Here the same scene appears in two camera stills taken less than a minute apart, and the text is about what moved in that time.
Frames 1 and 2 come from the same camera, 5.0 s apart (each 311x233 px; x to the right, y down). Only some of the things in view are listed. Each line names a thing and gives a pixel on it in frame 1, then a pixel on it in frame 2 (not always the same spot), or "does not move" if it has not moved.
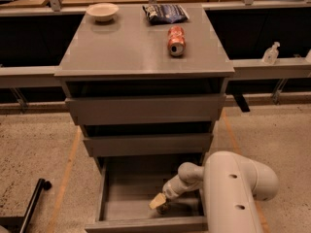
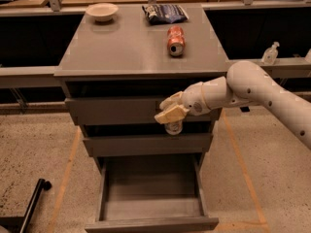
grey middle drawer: (149, 145) does not move
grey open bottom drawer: (126, 186) does not move
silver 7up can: (162, 208) to (174, 128)
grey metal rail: (270, 66) does not move
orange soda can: (176, 41) does not move
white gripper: (170, 191) to (192, 100)
